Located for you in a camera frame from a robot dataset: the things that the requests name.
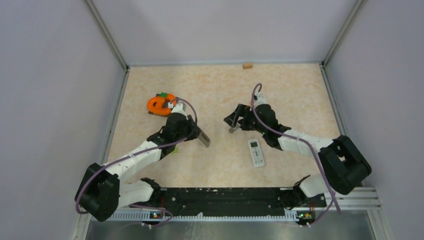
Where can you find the tan wooden block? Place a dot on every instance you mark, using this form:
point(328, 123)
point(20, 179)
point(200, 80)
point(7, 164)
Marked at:
point(247, 65)

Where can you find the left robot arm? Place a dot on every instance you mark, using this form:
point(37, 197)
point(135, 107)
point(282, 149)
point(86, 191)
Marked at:
point(103, 188)

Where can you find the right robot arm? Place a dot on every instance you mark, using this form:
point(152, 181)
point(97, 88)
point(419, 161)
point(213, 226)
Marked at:
point(342, 166)

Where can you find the dark square mat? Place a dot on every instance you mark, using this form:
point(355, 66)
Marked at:
point(154, 113)

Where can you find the white remote control upright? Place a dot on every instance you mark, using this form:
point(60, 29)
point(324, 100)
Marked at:
point(256, 153)

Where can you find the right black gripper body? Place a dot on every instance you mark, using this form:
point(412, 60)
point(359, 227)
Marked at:
point(249, 122)

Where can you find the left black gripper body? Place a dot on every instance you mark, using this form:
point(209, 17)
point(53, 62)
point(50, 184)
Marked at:
point(188, 127)

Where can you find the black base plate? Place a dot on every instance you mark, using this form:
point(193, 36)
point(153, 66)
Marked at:
point(231, 201)

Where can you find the white remote control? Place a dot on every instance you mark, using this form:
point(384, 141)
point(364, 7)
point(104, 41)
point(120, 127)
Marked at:
point(256, 153)
point(204, 139)

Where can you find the grey battery cover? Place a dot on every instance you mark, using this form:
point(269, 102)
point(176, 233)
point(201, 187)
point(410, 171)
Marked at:
point(233, 129)

